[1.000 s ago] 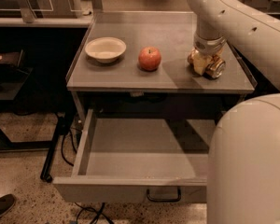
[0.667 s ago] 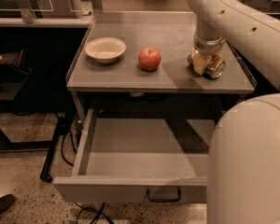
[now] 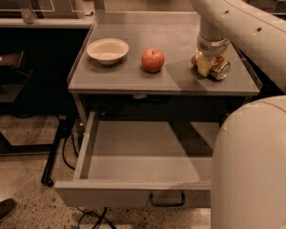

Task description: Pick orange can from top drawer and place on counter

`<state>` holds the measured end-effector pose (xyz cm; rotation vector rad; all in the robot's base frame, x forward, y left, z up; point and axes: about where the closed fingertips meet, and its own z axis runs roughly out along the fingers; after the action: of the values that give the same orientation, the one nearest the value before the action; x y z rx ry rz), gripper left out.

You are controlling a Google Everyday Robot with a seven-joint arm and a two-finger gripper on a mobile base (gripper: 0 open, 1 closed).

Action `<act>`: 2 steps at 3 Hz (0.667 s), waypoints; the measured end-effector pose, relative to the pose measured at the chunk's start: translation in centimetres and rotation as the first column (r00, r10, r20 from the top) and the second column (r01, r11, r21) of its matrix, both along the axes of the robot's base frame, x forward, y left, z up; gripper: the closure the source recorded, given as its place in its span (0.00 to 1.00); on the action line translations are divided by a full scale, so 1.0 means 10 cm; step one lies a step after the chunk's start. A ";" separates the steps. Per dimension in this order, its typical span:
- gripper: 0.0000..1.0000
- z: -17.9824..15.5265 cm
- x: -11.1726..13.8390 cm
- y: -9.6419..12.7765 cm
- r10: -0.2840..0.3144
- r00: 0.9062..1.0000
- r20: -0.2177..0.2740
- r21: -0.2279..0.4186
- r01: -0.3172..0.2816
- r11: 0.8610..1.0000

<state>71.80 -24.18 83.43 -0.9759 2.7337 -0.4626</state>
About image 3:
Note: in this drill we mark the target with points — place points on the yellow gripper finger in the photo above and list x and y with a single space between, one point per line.
204 64

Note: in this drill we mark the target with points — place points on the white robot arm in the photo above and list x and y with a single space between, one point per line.
248 187

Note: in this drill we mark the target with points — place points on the grey counter cabinet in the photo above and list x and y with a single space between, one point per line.
175 34

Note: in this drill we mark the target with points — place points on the grey open drawer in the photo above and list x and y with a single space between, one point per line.
122 162

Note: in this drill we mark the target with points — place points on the red apple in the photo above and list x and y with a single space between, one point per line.
152 60

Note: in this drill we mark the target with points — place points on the white bowl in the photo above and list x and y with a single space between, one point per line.
107 51

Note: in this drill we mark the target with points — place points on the black side table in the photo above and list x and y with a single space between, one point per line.
12 81

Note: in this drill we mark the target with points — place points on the black shoe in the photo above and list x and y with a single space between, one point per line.
7 206

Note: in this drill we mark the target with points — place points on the black drawer handle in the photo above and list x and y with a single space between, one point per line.
167 200

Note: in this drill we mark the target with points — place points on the white horizontal rail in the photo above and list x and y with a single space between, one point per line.
47 23

